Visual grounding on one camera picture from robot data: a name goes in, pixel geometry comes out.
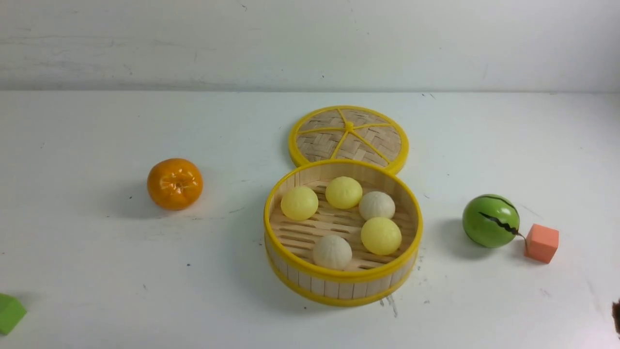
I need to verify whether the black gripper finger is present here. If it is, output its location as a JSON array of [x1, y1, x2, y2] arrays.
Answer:
[[612, 300, 620, 337]]

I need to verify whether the yellow bun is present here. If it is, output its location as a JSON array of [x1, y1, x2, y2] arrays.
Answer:
[[360, 217, 402, 255], [325, 176, 363, 209], [280, 186, 319, 221]]

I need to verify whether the white bun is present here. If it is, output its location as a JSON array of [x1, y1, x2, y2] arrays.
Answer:
[[312, 235, 353, 271], [358, 191, 396, 221]]

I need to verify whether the yellow bamboo steamer tray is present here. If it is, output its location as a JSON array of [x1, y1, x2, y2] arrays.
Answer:
[[262, 159, 423, 306]]

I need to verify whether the yellow woven steamer lid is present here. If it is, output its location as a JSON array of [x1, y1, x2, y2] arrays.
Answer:
[[287, 105, 409, 174]]

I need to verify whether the orange foam cube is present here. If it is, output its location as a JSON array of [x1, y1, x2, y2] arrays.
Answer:
[[524, 224, 560, 264]]

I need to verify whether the green toy watermelon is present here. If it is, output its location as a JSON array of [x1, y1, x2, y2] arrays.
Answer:
[[462, 194, 525, 248]]

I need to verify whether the orange plastic tangerine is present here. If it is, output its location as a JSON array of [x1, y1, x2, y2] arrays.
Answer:
[[147, 158, 203, 210]]

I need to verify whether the green foam block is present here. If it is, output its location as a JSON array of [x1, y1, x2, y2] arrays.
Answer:
[[0, 293, 27, 335]]

